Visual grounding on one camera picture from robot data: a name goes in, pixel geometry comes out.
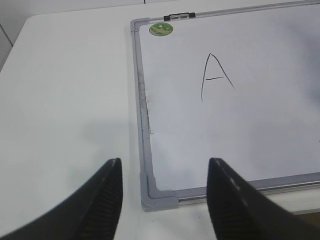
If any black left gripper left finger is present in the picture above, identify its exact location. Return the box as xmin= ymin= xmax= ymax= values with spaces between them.
xmin=2 ymin=158 xmax=123 ymax=240

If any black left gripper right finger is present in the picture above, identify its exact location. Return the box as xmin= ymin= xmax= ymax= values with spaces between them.
xmin=206 ymin=158 xmax=320 ymax=240

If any round green magnet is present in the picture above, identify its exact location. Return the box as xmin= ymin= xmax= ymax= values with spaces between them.
xmin=149 ymin=22 xmax=174 ymax=37

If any white whiteboard with grey frame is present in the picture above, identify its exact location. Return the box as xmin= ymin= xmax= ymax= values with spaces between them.
xmin=130 ymin=0 xmax=320 ymax=212

